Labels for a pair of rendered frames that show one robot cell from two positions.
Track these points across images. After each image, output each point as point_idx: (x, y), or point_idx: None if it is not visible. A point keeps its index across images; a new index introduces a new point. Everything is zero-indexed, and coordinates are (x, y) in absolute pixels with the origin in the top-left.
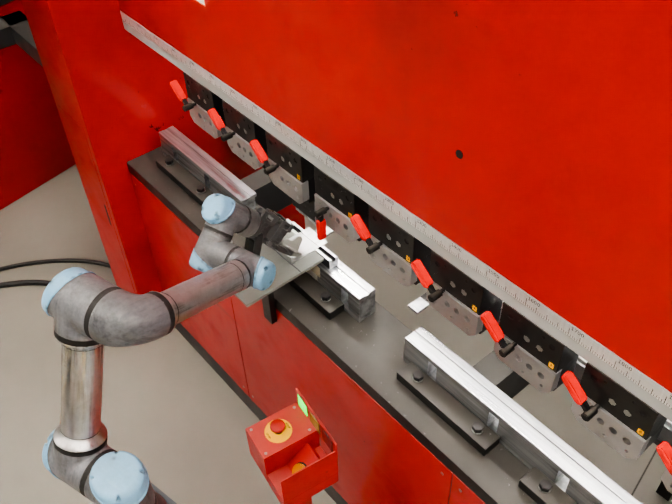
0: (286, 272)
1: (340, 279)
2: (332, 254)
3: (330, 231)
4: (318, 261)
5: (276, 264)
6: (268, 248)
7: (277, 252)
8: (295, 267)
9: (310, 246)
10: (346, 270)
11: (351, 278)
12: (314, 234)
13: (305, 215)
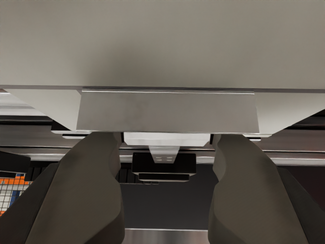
0: (0, 46)
1: (2, 99)
2: (79, 137)
3: (152, 152)
4: (61, 124)
5: (122, 44)
6: (281, 79)
7: (208, 88)
8: (46, 87)
9: (138, 134)
10: (40, 112)
11: (5, 108)
12: (171, 144)
13: (176, 237)
